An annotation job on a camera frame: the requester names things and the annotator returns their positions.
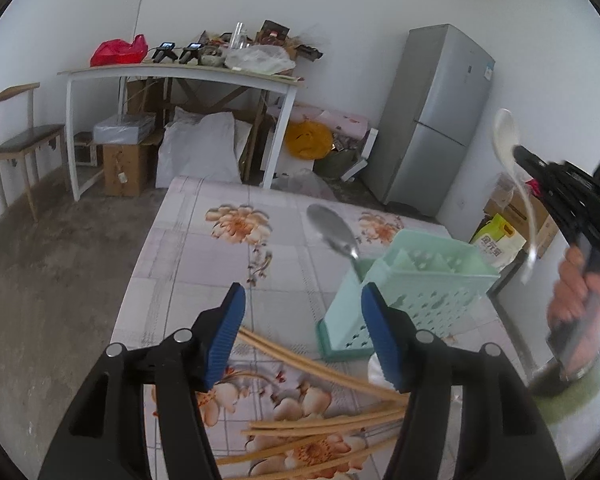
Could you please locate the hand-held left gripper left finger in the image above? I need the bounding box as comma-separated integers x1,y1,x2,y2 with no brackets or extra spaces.
37,282,248,480

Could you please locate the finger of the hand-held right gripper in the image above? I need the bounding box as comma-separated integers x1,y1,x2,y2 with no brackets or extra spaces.
513,145,554,182

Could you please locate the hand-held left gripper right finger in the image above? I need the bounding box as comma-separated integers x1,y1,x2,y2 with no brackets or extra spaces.
361,282,566,480

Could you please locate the mint green utensil basket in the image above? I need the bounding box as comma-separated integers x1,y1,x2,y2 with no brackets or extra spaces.
316,229,502,363

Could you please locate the group of wooden chopsticks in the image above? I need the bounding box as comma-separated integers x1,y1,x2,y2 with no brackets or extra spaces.
214,327,411,480

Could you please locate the person's right forearm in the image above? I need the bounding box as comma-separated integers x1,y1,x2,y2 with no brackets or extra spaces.
527,345,600,468

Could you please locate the person's right hand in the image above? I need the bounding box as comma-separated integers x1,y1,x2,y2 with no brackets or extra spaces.
550,249,600,333

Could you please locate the printed cardboard box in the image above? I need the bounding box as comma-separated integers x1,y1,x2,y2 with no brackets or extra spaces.
485,172,561,258

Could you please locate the floral tablecloth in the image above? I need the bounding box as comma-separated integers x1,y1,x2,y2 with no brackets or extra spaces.
111,175,531,480

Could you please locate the yellow green rice bag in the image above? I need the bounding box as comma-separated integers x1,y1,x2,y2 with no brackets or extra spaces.
472,213,527,271

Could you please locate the grey refrigerator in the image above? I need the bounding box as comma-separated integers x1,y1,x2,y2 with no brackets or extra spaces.
362,23,496,218

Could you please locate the metal spoon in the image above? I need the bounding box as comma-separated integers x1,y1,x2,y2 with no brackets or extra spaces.
306,203,363,278

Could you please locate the crumpled clear plastic bag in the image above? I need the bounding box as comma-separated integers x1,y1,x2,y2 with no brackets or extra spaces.
275,170,331,198

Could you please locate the white foam board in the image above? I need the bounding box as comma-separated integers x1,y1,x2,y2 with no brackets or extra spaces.
340,127,379,182

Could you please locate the white sack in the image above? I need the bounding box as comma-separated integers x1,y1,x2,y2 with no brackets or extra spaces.
155,107,241,186

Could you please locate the dark green bag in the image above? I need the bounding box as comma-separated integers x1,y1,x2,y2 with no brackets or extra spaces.
314,149,361,178

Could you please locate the plain cardboard box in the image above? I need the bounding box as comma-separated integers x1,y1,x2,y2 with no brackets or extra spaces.
102,130,163,197

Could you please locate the pink floral roll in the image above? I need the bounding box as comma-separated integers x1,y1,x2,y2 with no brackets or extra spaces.
292,105,370,138

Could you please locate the white wrapped box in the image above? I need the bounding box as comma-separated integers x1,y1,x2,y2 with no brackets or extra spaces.
92,112,157,146

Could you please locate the white table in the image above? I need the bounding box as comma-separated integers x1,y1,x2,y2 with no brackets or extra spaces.
57,62,301,203

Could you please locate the white translucent plastic bag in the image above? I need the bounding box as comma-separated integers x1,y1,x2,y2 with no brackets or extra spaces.
224,45,297,76

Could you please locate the wooden chair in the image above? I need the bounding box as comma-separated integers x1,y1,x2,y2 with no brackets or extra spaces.
0,82,67,221

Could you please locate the brown picture box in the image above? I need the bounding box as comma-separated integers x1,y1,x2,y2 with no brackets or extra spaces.
257,20,291,46

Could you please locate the red plastic bag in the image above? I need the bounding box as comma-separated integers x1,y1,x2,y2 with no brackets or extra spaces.
90,34,149,67

